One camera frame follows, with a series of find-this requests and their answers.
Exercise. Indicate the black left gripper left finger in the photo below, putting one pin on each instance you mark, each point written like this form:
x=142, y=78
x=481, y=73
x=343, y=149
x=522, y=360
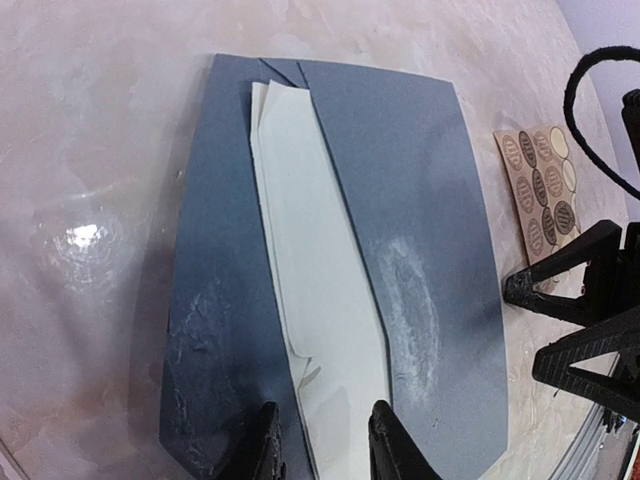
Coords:
x=258, y=454

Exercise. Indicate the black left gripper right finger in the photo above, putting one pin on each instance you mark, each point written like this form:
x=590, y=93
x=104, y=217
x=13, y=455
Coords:
x=393, y=453

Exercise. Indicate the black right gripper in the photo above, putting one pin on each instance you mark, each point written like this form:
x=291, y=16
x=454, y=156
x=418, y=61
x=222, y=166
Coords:
x=597, y=247

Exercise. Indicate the beige lined letter paper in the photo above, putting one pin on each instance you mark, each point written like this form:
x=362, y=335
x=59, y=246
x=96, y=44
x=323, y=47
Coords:
x=332, y=331

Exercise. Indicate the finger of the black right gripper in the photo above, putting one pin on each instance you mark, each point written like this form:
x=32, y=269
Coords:
x=553, y=364

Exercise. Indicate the round sticker sheet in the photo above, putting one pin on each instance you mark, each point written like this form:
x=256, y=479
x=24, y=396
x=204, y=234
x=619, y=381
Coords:
x=544, y=186

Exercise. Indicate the blue paper envelope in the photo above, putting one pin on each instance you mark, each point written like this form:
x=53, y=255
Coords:
x=406, y=172

